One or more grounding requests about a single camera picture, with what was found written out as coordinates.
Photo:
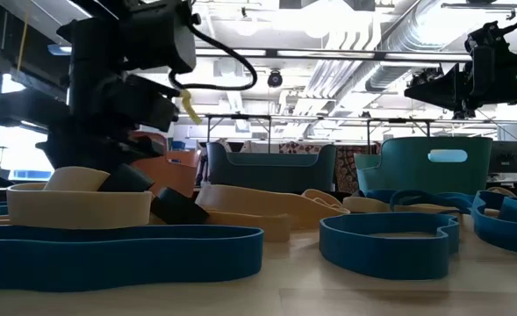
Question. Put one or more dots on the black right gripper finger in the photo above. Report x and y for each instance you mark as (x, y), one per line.
(457, 74)
(442, 96)

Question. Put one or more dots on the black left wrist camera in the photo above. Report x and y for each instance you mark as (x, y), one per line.
(157, 35)

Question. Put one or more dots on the teal green plastic basket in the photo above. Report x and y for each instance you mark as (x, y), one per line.
(416, 175)

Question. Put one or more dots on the folding table black legs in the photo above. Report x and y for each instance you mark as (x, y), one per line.
(398, 119)
(236, 117)

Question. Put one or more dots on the silver ceiling duct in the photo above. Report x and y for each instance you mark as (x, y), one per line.
(407, 35)

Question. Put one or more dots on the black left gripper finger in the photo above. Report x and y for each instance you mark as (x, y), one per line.
(135, 151)
(73, 153)

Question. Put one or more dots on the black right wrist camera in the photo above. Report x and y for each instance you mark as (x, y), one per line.
(488, 39)

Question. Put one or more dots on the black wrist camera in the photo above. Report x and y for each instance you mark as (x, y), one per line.
(157, 35)
(488, 39)

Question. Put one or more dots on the black ceiling track light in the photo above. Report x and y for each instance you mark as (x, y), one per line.
(464, 115)
(425, 75)

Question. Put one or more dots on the black light bar beam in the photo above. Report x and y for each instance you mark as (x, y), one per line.
(328, 53)

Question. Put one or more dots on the slate blue plastic basket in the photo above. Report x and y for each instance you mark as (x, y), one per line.
(271, 175)

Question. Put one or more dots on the orange plastic basket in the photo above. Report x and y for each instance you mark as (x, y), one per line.
(174, 175)

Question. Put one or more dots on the patterned cloth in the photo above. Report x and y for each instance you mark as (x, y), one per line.
(350, 167)

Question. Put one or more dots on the white pendant lamp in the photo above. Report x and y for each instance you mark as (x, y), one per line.
(246, 24)

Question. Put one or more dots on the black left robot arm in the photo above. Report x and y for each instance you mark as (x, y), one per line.
(93, 52)

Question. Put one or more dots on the black ceiling rail fixture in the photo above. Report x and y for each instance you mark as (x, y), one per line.
(479, 5)

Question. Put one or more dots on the short wide black rubber band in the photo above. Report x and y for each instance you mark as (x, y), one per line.
(126, 180)
(177, 208)

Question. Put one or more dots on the black computer monitor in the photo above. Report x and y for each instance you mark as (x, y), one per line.
(508, 157)

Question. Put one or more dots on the blue storage bin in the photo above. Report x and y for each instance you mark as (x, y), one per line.
(179, 145)

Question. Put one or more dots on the round black ceiling spotlight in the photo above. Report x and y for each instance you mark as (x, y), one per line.
(275, 79)

